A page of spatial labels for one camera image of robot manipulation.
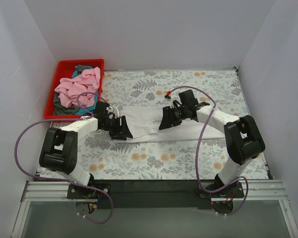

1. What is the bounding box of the white t shirt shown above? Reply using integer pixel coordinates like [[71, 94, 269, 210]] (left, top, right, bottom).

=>
[[119, 105, 226, 144]]

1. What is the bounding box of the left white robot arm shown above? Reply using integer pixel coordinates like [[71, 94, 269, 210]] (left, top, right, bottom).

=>
[[39, 102, 133, 198]]

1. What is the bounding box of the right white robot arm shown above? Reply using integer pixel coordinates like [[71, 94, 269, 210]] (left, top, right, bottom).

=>
[[159, 87, 265, 197]]

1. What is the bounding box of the floral table mat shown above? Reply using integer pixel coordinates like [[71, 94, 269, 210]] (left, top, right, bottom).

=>
[[77, 70, 248, 179]]

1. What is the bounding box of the teal t shirt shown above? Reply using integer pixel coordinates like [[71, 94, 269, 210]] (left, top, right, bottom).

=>
[[72, 64, 98, 115]]

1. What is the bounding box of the grey t shirt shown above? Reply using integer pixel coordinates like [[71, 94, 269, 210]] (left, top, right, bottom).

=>
[[52, 63, 94, 116]]

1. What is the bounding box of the pink t shirt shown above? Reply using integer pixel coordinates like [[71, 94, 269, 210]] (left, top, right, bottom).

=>
[[54, 67, 101, 108]]

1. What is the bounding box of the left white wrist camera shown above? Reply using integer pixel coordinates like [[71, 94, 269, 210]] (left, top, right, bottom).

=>
[[108, 106, 120, 119]]

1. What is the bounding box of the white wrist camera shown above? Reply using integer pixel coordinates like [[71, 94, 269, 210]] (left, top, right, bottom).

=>
[[108, 106, 120, 119], [164, 91, 181, 108]]

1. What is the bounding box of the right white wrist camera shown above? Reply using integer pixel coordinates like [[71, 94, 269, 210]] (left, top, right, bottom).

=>
[[164, 91, 181, 108]]

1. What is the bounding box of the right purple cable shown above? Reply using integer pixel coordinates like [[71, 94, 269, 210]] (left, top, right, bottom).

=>
[[164, 85, 249, 217]]

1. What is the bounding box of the purple cable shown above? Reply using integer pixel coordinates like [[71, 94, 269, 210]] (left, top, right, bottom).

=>
[[164, 85, 249, 217], [14, 92, 114, 225]]

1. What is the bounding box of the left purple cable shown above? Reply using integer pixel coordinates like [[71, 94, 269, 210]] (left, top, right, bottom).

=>
[[14, 92, 114, 225]]

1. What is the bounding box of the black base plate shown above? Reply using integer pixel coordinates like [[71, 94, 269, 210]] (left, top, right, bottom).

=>
[[67, 178, 246, 210]]

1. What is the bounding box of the aluminium rail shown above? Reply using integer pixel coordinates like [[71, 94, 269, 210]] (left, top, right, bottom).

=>
[[22, 179, 288, 201]]

